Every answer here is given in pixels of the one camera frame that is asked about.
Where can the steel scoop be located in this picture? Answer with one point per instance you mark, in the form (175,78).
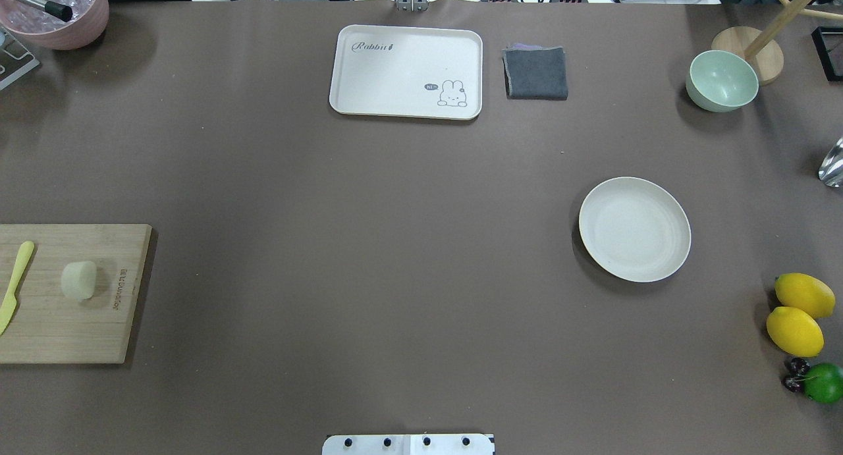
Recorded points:
(830,170)

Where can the cream round plate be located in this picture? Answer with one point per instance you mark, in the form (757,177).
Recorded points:
(634,229)

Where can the yellow lemon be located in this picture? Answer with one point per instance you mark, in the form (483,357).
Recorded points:
(795,332)
(805,292)

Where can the cream rabbit tray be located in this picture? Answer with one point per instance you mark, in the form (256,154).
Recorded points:
(407,72)

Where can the pink bowl with ice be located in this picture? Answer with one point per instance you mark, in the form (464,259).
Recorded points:
(56,24)

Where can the dark cherries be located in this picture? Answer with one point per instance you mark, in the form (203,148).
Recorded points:
(797,368)

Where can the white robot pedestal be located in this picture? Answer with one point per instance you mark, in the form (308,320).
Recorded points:
(425,443)

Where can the mint green bowl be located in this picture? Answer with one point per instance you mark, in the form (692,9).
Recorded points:
(720,81)

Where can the yellow plastic knife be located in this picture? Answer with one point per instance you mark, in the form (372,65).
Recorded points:
(9,303)

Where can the bamboo cutting board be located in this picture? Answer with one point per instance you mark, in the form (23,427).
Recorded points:
(49,328)

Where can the pale white bun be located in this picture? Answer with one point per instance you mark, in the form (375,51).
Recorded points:
(78,280)

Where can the green lime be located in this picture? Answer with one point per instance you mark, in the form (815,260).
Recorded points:
(823,383)

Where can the pastel cup rack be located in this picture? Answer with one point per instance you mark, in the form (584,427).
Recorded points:
(16,59)

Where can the grey folded cloth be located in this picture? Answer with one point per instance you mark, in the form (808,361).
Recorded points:
(535,73)

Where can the wooden cup stand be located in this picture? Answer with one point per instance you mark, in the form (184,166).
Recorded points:
(759,48)

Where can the steel muddler stick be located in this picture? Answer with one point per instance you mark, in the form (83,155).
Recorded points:
(60,11)

